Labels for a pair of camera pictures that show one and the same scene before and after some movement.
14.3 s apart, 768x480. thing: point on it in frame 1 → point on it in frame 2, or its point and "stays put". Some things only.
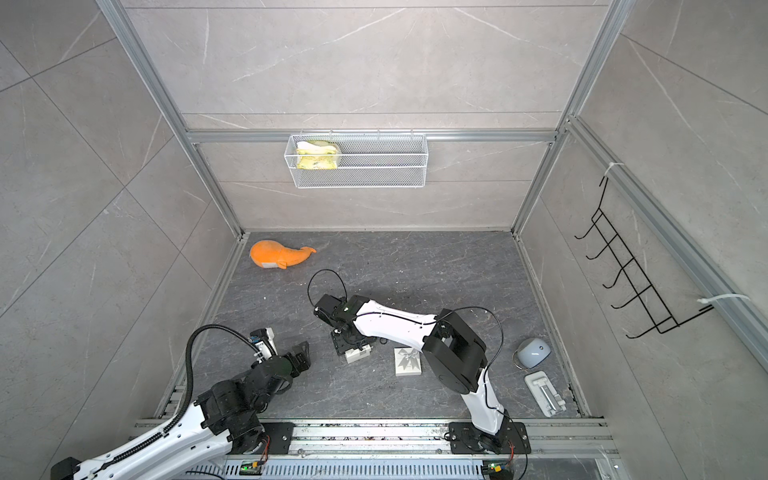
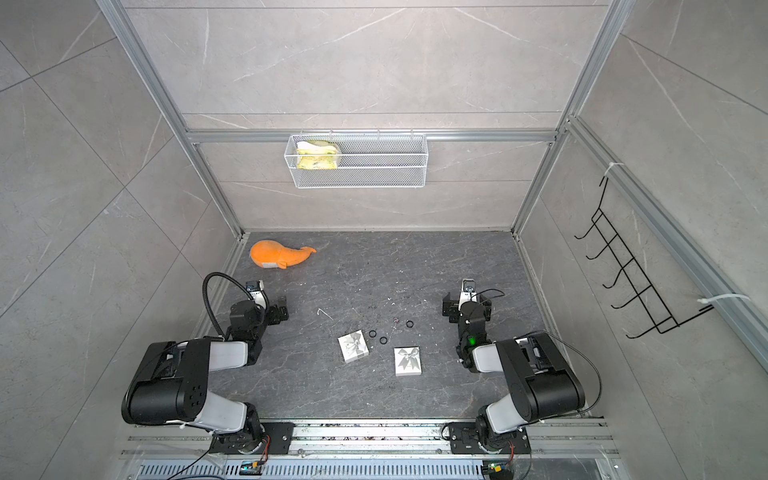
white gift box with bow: x=356 y=353 stays put
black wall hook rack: x=647 y=295 stays put
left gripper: x=304 y=359 → x=272 y=312
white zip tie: x=705 y=300 stays put
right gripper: x=341 y=346 → x=451 y=310
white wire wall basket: x=351 y=161 stays put
